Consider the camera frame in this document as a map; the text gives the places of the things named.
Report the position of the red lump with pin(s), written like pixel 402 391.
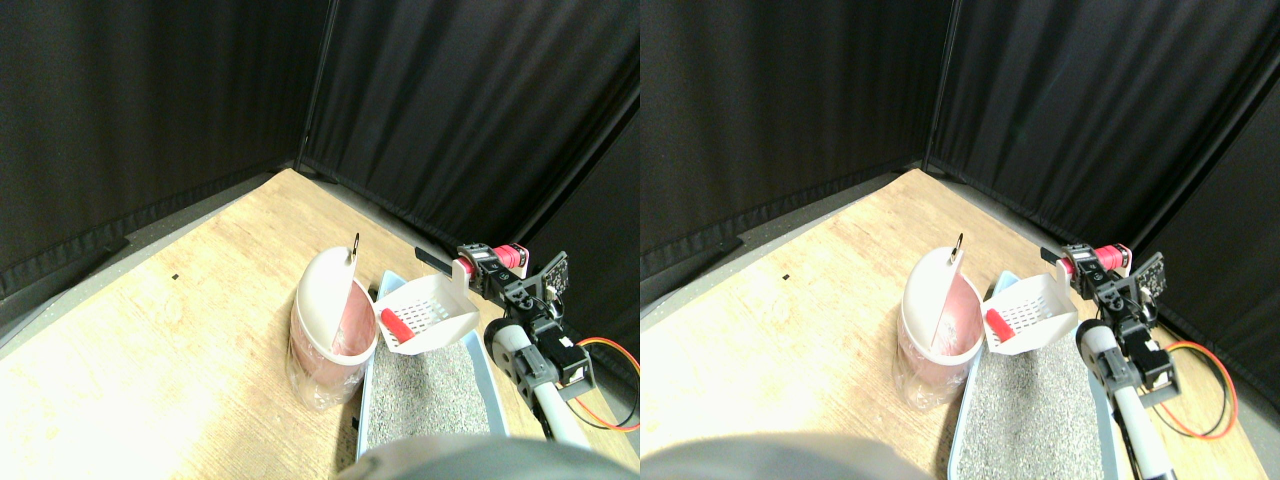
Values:
pixel 393 325
pixel 998 325

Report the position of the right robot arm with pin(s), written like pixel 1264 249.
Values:
pixel 540 360
pixel 1135 380

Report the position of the black curtain stand foot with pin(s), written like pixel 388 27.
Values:
pixel 1052 255
pixel 432 259

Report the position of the blue litter tray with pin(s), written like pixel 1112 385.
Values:
pixel 430 390
pixel 1020 400

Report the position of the black curtain stand pole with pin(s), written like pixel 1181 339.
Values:
pixel 942 80
pixel 580 165
pixel 1200 170
pixel 317 80

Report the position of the white bin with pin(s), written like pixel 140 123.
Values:
pixel 320 300
pixel 930 300

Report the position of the black bracket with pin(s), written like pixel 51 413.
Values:
pixel 1150 272
pixel 553 275

